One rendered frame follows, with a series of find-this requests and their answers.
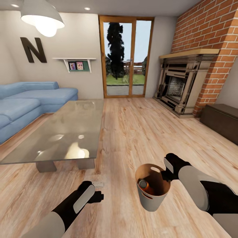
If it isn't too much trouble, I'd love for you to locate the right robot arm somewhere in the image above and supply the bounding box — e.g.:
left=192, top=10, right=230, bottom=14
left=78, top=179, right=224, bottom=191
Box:
left=161, top=153, right=238, bottom=238

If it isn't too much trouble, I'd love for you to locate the trash can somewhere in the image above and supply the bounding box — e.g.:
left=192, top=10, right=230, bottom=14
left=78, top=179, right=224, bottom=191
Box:
left=135, top=163, right=171, bottom=212

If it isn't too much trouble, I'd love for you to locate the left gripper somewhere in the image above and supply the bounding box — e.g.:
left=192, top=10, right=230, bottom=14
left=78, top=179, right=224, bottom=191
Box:
left=87, top=191, right=104, bottom=204

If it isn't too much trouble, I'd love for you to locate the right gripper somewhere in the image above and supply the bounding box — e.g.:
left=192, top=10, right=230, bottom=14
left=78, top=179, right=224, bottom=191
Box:
left=161, top=168, right=178, bottom=180

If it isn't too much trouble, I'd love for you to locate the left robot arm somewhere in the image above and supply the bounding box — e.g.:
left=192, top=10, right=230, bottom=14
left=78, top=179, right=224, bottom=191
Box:
left=20, top=181, right=105, bottom=238

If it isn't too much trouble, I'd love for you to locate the can of soda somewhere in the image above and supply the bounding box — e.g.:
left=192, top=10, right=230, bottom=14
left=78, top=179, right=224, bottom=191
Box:
left=149, top=187, right=155, bottom=196
left=138, top=179, right=151, bottom=195

